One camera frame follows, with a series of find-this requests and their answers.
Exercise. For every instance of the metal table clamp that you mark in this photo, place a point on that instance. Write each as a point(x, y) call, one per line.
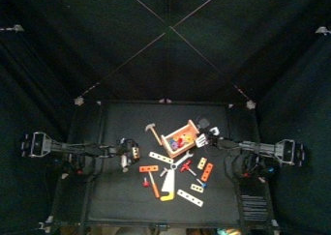
point(45, 225)

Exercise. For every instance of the wooden toy toolbox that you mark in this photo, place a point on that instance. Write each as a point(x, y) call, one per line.
point(181, 139)

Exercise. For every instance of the short cream perforated strip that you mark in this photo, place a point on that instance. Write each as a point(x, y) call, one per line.
point(197, 188)

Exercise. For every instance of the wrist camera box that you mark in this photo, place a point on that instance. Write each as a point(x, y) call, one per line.
point(134, 152)
point(203, 123)

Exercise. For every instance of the wooden toy hammer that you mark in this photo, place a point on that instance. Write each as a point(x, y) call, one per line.
point(154, 132)

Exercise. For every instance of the purple toy piece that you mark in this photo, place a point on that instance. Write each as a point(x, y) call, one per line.
point(174, 145)

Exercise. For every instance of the long cream perforated strip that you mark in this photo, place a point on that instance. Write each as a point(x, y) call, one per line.
point(190, 198)

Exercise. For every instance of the red toy bolt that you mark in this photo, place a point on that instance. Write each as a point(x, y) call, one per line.
point(146, 182)

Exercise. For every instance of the orange toy screwdriver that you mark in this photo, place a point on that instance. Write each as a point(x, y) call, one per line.
point(154, 184)

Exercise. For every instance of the red toy piece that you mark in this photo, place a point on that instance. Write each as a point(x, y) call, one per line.
point(178, 139)

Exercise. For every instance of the yellow toy gear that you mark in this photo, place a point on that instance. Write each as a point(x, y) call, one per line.
point(187, 138)

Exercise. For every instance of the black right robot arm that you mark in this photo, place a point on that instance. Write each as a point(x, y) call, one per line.
point(264, 148)

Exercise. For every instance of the orange perforated strip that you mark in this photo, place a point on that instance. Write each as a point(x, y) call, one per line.
point(207, 172)

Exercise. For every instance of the metal frame corner bracket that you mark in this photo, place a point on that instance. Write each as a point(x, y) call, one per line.
point(79, 100)
point(252, 104)
point(322, 30)
point(17, 28)

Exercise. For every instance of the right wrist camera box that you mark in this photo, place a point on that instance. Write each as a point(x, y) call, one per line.
point(203, 123)

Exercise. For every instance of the cream perforated wooden strip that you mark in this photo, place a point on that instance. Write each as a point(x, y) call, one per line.
point(161, 157)

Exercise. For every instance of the metal frame middle bracket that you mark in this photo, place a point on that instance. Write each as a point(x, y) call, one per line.
point(165, 100)

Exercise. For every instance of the blue toy bolt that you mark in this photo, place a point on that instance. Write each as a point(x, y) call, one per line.
point(202, 183)

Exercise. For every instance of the short yellow perforated strip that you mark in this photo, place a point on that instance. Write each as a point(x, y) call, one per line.
point(202, 163)

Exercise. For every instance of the grey toy wrench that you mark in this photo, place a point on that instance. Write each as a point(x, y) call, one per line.
point(183, 159)

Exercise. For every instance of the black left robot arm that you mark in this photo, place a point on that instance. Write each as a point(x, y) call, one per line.
point(65, 146)

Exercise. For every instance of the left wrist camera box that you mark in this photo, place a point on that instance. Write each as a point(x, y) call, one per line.
point(134, 152)

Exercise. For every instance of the red toy screwdriver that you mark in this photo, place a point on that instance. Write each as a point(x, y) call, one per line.
point(187, 166)

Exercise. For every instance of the grey toy bolt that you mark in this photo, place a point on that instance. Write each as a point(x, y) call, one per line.
point(165, 171)

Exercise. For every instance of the orange block with holes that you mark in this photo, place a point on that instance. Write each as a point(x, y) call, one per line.
point(149, 168)

